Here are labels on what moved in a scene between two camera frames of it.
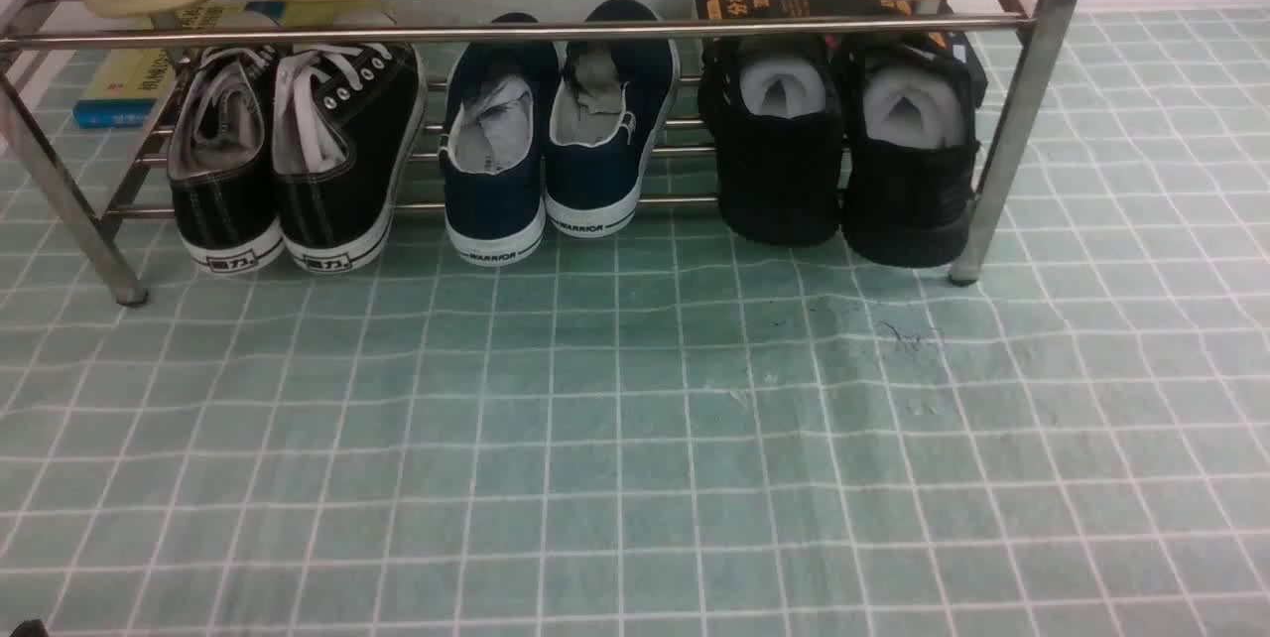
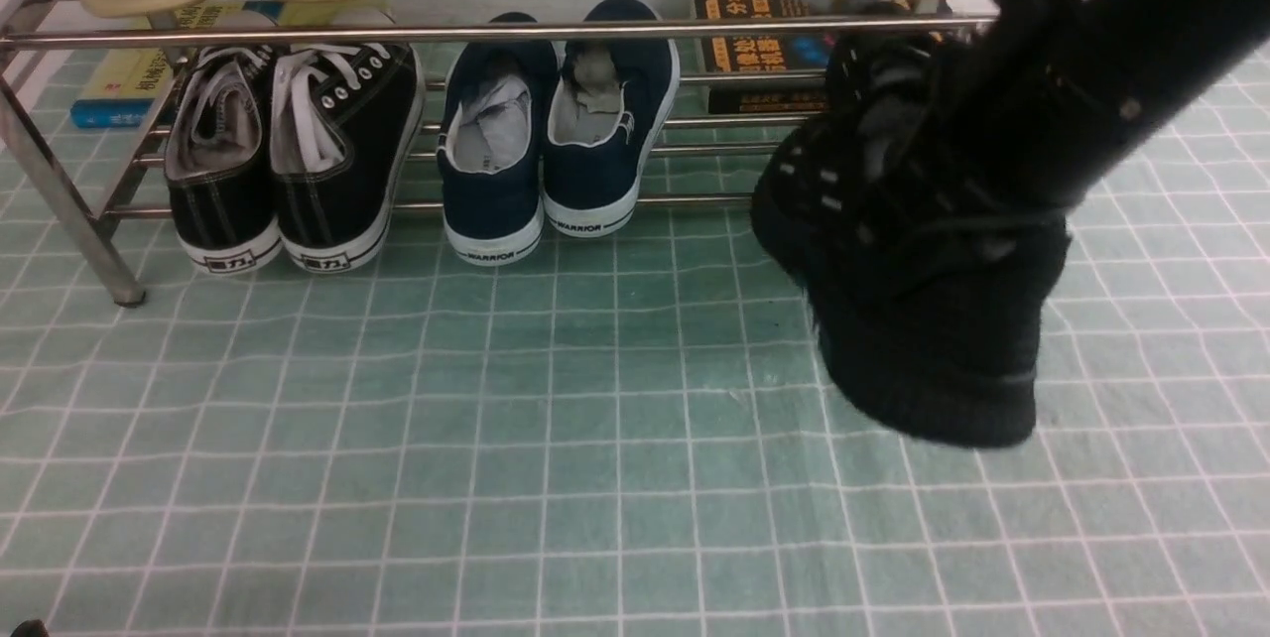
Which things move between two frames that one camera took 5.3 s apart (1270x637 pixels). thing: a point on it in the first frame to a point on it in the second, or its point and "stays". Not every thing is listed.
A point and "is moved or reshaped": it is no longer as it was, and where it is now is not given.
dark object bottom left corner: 31,628 stays
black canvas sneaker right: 347,117 stays
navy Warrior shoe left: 499,133 stays
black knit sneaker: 910,149 is moved or reshaped
